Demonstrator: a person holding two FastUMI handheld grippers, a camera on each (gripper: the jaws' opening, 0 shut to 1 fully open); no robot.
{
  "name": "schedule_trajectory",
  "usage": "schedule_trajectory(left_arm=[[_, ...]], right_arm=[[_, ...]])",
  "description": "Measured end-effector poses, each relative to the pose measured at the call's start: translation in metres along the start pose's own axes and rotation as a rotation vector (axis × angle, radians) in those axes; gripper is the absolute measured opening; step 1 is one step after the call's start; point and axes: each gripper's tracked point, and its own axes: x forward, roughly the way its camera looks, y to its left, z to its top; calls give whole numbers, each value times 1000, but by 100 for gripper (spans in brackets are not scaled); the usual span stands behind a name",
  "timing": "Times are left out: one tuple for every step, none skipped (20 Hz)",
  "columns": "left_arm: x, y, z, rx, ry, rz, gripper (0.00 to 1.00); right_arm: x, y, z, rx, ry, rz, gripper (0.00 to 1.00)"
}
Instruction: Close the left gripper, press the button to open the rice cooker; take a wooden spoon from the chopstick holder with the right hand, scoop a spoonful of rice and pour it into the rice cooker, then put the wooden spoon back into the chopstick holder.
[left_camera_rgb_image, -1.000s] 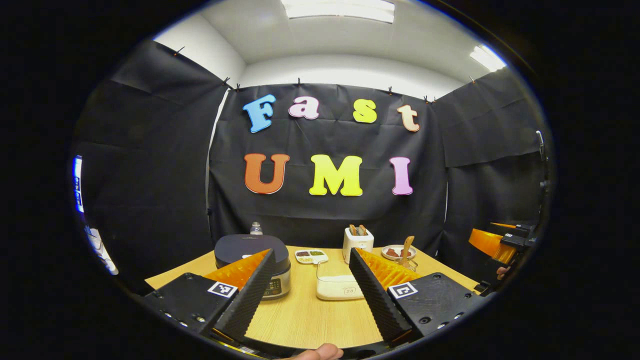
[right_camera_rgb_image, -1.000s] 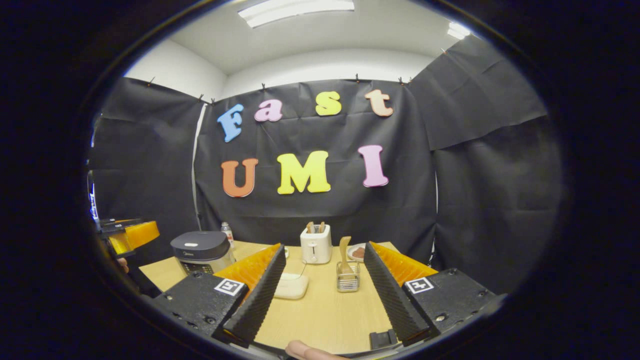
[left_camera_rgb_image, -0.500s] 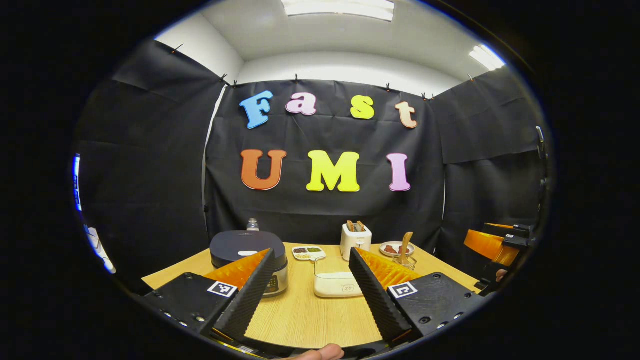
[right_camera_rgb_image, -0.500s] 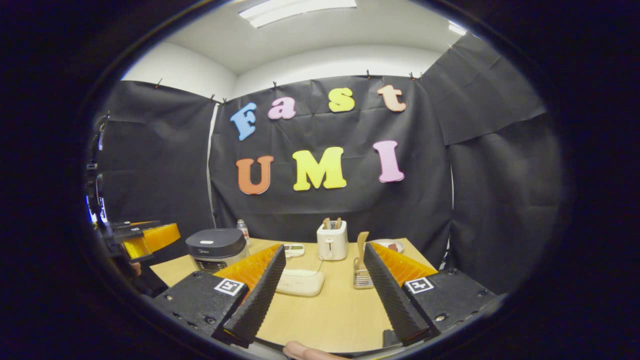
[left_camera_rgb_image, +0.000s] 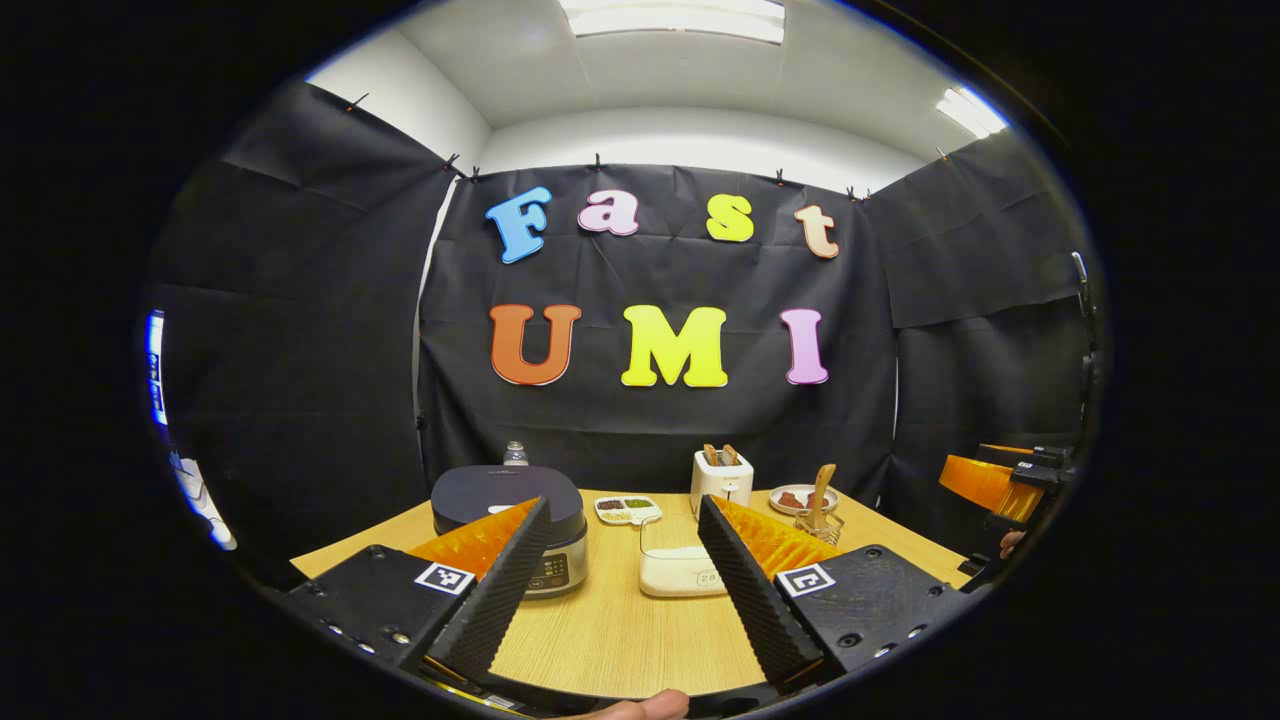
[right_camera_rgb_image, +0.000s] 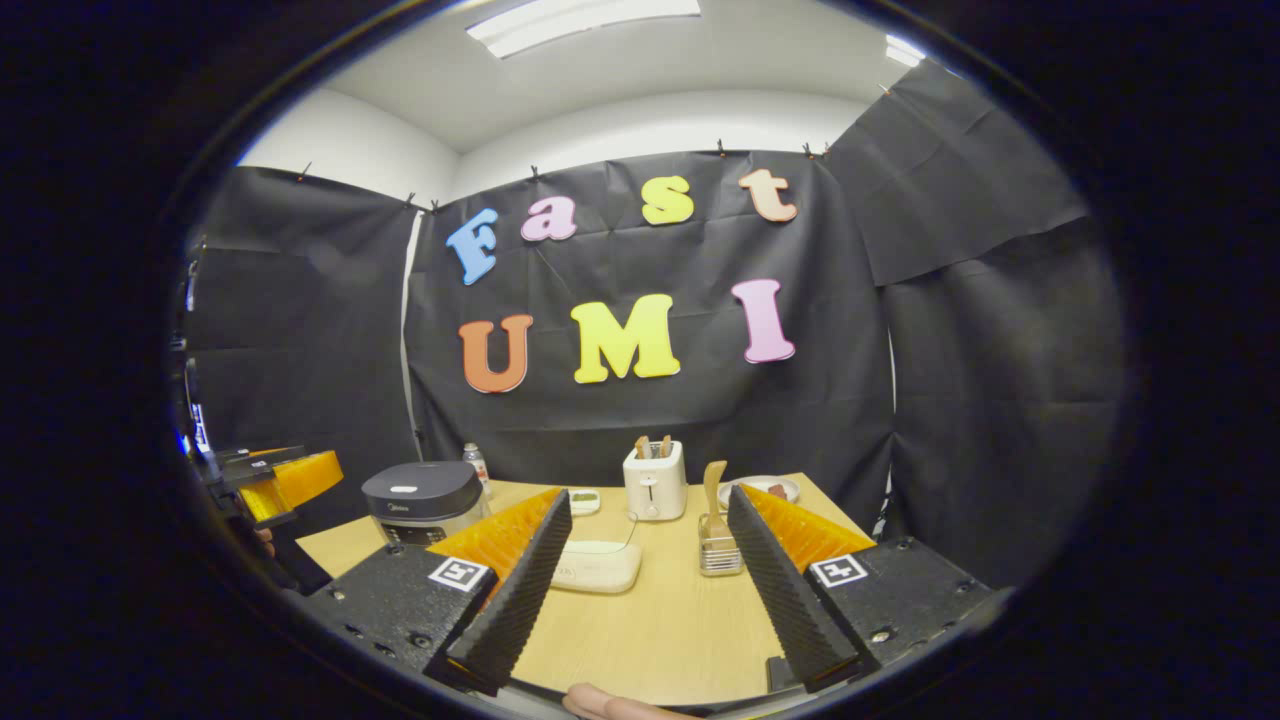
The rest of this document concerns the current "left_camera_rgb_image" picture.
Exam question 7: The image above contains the small ceiling light panel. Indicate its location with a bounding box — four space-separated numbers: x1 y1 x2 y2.
937 85 1009 139

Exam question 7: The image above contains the wooden spoon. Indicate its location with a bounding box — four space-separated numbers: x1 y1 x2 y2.
806 463 837 531

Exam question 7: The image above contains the white rounded object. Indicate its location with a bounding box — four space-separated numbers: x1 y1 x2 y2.
168 450 239 553

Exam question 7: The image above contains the white plate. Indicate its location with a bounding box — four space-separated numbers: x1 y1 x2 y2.
768 484 839 517

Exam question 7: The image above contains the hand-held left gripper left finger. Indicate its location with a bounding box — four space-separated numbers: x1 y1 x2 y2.
285 497 554 686

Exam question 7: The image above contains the clear box of rice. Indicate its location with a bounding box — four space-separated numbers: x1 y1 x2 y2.
639 520 731 599

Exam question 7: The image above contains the large ceiling light panel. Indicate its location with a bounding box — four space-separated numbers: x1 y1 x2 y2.
560 0 786 46

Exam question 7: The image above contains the white toaster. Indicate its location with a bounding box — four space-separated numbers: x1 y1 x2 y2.
690 450 755 519

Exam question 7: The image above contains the white divided dish of beans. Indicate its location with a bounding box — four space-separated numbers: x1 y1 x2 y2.
594 495 663 527

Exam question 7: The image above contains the black backdrop cloth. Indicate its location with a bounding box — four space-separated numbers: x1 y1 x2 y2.
145 80 1101 591

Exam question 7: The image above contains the bright blue screen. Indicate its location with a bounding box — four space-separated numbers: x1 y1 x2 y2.
145 310 168 427

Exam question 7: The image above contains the black and silver rice cooker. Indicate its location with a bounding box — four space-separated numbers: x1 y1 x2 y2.
431 465 589 599

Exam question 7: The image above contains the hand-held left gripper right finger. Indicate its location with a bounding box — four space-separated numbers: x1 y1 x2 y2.
697 493 976 689

